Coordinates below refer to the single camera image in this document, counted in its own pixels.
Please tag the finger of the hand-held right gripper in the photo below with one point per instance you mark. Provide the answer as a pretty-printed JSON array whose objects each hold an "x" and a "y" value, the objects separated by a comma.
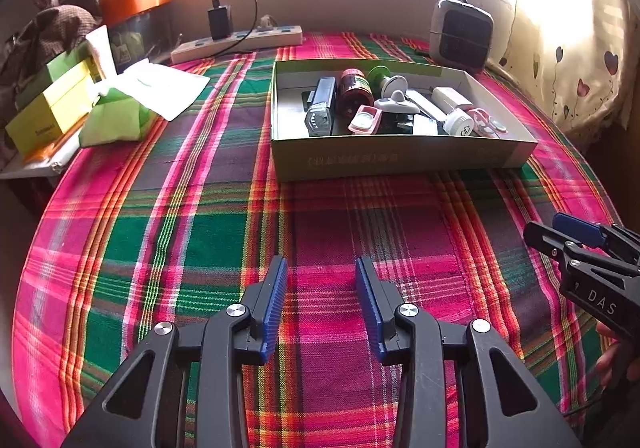
[
  {"x": 577, "y": 225},
  {"x": 550, "y": 240}
]

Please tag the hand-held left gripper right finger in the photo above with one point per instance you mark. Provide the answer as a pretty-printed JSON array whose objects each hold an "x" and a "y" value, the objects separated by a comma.
[{"x": 367, "y": 308}]

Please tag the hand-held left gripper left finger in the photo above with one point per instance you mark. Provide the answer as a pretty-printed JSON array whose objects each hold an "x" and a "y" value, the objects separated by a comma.
[{"x": 275, "y": 308}]

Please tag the pink looped plastic tool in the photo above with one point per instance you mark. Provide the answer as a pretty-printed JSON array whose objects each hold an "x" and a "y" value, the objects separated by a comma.
[{"x": 487, "y": 123}]

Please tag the white bottle with cap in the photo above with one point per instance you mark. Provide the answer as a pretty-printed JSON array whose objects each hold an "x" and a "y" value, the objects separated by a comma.
[{"x": 457, "y": 123}]

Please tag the green cardboard box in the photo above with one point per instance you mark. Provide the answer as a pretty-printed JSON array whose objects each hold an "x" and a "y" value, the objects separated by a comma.
[{"x": 400, "y": 158}]

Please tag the white power adapter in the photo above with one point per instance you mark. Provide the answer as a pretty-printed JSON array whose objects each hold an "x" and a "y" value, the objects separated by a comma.
[{"x": 450, "y": 97}]

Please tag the silver lighter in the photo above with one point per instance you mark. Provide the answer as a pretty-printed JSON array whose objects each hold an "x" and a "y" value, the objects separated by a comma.
[{"x": 397, "y": 123}]

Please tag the pink square lens case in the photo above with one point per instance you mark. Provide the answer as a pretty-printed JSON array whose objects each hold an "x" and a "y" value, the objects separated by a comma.
[{"x": 365, "y": 121}]

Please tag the black flashlight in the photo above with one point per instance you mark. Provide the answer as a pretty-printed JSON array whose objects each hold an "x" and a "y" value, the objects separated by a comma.
[{"x": 321, "y": 113}]

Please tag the dark red jar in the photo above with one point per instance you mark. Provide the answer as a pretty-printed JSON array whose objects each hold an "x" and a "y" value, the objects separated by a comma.
[{"x": 354, "y": 91}]

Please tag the green and white spool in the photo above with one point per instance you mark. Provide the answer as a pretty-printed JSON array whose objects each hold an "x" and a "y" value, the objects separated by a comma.
[{"x": 378, "y": 74}]

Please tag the person's right hand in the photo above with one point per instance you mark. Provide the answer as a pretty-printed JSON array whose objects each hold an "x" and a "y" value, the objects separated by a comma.
[{"x": 607, "y": 358}]

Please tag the plaid blanket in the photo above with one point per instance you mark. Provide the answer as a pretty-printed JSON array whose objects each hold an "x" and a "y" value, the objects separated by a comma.
[{"x": 200, "y": 238}]

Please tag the cream heart-print curtain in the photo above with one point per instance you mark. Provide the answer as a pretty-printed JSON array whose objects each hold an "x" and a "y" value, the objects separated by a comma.
[{"x": 575, "y": 43}]

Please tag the grey portable heater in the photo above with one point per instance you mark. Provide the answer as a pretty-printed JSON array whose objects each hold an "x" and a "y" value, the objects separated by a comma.
[{"x": 462, "y": 36}]

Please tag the green tissue pack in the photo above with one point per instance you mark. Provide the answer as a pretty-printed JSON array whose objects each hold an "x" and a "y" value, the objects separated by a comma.
[{"x": 117, "y": 121}]

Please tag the white paper sheet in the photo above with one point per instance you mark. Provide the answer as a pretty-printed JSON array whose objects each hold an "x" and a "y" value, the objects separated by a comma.
[{"x": 165, "y": 88}]

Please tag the white power strip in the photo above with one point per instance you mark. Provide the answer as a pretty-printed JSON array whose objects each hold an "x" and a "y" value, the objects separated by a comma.
[{"x": 200, "y": 48}]

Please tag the white shelf board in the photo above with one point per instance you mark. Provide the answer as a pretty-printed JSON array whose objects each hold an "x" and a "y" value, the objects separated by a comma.
[{"x": 30, "y": 168}]

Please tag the white plug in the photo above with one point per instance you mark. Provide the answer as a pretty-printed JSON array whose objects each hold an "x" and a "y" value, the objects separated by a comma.
[{"x": 267, "y": 23}]

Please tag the black charger block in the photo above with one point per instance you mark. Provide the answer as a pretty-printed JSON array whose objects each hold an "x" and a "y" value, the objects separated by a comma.
[{"x": 220, "y": 22}]

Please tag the yellow carton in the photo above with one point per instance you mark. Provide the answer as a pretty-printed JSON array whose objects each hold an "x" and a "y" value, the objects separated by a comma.
[{"x": 50, "y": 113}]

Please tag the dark storage box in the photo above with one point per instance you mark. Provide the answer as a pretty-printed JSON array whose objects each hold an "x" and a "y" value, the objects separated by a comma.
[{"x": 137, "y": 41}]

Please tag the white upright carton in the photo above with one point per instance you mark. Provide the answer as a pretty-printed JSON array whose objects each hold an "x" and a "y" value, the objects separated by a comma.
[{"x": 102, "y": 51}]

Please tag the green carton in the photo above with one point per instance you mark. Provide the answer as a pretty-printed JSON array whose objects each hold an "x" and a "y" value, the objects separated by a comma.
[{"x": 55, "y": 71}]

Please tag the orange basket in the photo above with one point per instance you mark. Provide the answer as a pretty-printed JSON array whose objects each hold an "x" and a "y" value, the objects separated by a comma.
[{"x": 135, "y": 3}]

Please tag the checkered cloth bag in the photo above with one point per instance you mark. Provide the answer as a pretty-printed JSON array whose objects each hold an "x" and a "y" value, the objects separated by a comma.
[{"x": 45, "y": 33}]

